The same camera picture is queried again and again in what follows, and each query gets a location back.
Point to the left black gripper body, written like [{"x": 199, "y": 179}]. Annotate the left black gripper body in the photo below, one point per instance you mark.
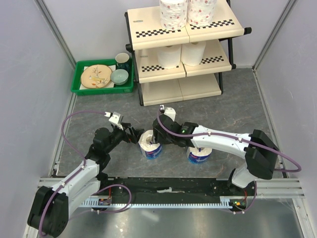
[{"x": 120, "y": 135}]

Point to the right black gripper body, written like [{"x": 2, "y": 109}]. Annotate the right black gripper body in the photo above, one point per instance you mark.
[{"x": 159, "y": 138}]

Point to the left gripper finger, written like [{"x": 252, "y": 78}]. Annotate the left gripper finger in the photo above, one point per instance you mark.
[
  {"x": 134, "y": 139},
  {"x": 137, "y": 132}
]

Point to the blue paper towel roll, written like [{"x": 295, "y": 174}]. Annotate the blue paper towel roll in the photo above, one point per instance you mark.
[
  {"x": 198, "y": 155},
  {"x": 149, "y": 148}
]

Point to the plain white paper towel roll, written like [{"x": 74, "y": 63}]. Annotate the plain white paper towel roll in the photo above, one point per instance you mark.
[
  {"x": 169, "y": 56},
  {"x": 192, "y": 53}
]

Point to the floral white paper towel roll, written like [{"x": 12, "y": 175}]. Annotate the floral white paper towel roll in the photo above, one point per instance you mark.
[{"x": 200, "y": 12}]

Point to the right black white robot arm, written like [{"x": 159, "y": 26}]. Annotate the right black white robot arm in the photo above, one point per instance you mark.
[{"x": 256, "y": 148}]

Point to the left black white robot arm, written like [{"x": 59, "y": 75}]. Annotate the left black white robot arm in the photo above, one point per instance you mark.
[{"x": 53, "y": 206}]

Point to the cream three-tier shelf rack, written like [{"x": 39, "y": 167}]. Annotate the cream three-tier shelf rack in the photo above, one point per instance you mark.
[{"x": 157, "y": 84}]

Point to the green plastic tray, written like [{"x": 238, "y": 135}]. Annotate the green plastic tray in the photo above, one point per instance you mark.
[{"x": 116, "y": 89}]

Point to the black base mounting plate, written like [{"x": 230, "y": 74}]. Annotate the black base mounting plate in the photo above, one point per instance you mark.
[{"x": 173, "y": 190}]

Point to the light green ceramic bowl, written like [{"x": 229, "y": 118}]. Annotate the light green ceramic bowl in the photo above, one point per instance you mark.
[{"x": 119, "y": 76}]

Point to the floral ceramic plate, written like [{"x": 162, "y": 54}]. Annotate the floral ceramic plate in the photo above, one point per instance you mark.
[{"x": 95, "y": 76}]

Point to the dark green mug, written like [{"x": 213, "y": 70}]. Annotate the dark green mug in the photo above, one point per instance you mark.
[{"x": 122, "y": 61}]

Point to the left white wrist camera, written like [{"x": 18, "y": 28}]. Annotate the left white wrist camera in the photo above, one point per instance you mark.
[{"x": 116, "y": 120}]

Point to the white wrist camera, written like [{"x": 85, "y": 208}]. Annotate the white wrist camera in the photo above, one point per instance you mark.
[
  {"x": 168, "y": 111},
  {"x": 116, "y": 120}
]

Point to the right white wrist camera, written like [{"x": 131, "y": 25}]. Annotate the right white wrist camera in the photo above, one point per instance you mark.
[{"x": 168, "y": 111}]

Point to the blue slotted cable duct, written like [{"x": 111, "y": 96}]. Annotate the blue slotted cable duct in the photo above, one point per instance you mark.
[{"x": 99, "y": 203}]

